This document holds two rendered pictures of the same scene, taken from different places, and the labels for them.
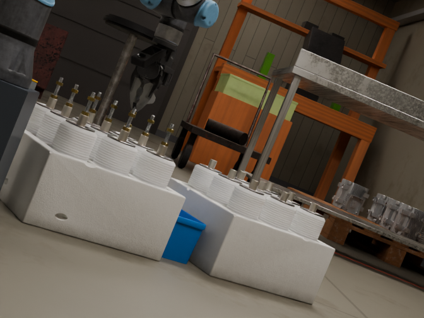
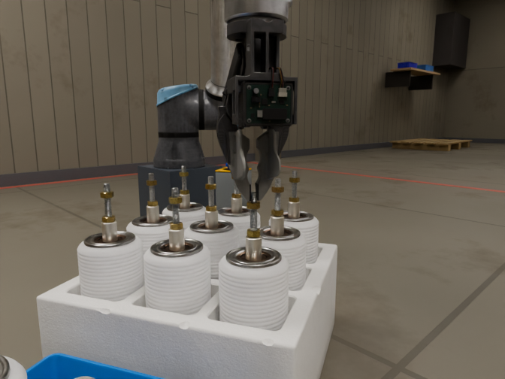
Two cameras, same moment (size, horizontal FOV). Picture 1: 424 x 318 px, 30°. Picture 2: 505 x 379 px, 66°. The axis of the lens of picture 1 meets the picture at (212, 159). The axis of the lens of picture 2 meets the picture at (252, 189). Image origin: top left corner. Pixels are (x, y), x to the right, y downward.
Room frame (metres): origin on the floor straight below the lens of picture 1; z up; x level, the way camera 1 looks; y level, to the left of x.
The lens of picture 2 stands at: (2.64, -0.05, 0.44)
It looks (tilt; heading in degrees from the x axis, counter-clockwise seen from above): 10 degrees down; 142
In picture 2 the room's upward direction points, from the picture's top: straight up
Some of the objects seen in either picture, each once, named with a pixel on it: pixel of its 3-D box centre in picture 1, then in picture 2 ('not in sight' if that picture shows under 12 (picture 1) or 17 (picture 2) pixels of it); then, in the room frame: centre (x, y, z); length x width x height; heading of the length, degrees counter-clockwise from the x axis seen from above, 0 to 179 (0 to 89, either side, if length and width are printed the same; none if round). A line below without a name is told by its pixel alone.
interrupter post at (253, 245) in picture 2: not in sight; (253, 248); (2.25, 0.26, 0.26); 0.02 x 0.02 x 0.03
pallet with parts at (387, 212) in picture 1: (368, 218); not in sight; (5.65, -1.20, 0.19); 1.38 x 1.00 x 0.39; 6
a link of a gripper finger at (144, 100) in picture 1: (148, 98); (242, 167); (2.26, 0.23, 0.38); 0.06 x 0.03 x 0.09; 155
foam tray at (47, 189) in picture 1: (80, 188); (213, 313); (2.08, 0.29, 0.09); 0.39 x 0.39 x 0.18; 33
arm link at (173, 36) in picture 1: (166, 35); (258, 8); (2.26, 0.25, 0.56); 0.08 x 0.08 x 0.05
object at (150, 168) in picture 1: (146, 188); (113, 294); (2.05, 0.13, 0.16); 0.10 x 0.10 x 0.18
